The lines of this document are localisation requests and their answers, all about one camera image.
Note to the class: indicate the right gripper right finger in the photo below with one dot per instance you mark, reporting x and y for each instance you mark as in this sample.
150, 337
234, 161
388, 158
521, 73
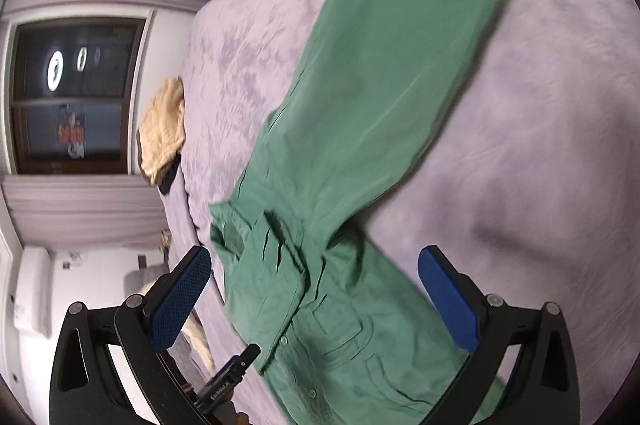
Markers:
543, 384

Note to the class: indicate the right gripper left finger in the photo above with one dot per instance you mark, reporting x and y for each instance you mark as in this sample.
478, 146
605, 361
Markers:
85, 387

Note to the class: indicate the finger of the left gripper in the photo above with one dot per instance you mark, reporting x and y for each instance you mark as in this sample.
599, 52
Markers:
219, 387

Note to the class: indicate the green short-sleeved work shirt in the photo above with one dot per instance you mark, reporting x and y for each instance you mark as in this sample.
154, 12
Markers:
346, 338

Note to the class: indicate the cream quilted puffer jacket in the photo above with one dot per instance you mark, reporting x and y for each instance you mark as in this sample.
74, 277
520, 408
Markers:
190, 350

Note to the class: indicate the grey pleated curtain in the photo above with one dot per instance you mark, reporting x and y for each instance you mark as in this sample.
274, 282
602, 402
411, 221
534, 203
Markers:
64, 211

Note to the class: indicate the folded yellow ribbed garment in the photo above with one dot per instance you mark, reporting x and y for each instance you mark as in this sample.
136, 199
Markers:
161, 133

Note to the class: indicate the dark window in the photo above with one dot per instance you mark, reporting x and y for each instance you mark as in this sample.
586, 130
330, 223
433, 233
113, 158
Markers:
70, 93

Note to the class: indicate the white wall air conditioner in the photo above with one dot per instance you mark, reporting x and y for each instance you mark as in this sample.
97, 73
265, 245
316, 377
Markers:
33, 291

